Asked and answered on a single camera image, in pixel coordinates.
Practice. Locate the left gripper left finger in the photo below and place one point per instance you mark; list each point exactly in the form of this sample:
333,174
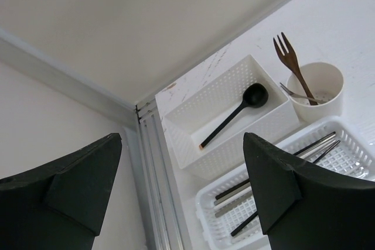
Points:
61,204

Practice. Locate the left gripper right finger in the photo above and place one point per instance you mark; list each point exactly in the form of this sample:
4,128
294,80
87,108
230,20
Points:
304,206

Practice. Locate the black thin chopstick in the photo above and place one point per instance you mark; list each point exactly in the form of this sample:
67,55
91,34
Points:
237,230

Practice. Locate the silver metal chopstick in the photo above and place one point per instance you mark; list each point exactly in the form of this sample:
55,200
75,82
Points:
319,149

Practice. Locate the small silver fork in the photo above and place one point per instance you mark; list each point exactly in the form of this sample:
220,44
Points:
295,95

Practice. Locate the black spoon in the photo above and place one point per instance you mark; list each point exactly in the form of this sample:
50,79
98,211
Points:
255,96

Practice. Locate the brown wooden fork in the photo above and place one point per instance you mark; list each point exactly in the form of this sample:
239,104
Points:
288,57

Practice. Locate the white perforated flat tray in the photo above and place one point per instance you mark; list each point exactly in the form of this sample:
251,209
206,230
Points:
352,156

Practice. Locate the cream cylindrical cup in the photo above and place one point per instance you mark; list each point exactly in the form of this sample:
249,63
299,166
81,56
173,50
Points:
326,83

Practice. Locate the white perforated square box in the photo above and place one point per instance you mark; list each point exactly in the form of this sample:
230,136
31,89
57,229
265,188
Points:
191,122

